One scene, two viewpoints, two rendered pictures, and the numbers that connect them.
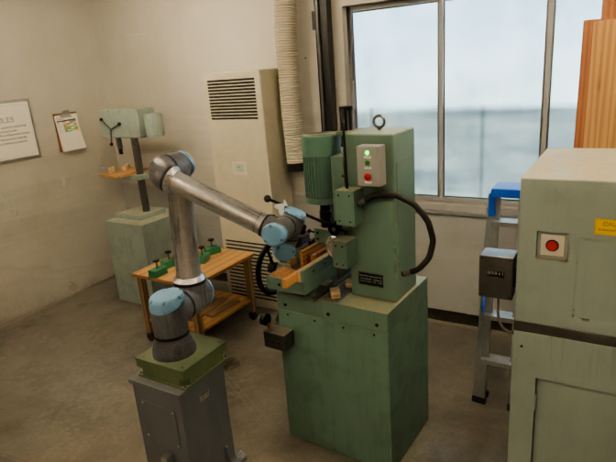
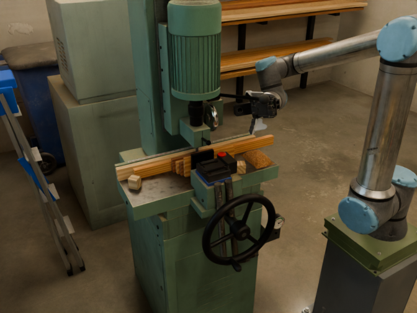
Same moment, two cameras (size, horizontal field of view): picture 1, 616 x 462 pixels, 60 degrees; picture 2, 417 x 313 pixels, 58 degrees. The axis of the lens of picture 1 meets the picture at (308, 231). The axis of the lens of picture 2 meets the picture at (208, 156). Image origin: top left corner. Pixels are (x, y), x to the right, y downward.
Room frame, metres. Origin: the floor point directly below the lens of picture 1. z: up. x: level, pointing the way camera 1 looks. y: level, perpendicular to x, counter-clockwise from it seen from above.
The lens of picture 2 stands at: (3.52, 0.56, 1.67)
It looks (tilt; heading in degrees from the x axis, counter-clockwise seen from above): 30 degrees down; 208
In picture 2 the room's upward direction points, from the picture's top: straight up
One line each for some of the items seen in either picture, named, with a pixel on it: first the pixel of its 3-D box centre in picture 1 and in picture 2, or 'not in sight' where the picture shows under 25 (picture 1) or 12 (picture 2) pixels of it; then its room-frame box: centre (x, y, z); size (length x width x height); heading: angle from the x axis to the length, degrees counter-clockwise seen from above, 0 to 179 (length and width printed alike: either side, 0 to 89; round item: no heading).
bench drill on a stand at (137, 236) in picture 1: (146, 205); not in sight; (4.31, 1.32, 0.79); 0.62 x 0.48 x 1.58; 57
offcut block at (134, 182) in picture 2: not in sight; (134, 182); (2.65, -0.20, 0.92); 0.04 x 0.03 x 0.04; 98
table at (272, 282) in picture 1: (312, 261); (205, 183); (2.47, -0.01, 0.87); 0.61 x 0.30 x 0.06; 145
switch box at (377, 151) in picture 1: (371, 165); not in sight; (2.10, -0.27, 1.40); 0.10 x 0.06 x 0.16; 55
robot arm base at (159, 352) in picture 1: (172, 341); (384, 216); (2.10, 0.63, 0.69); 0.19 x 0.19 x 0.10
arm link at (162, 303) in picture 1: (170, 312); (391, 189); (2.11, 0.62, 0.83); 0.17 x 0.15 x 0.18; 157
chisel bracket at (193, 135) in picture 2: (330, 236); (195, 132); (2.38, -0.10, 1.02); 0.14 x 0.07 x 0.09; 55
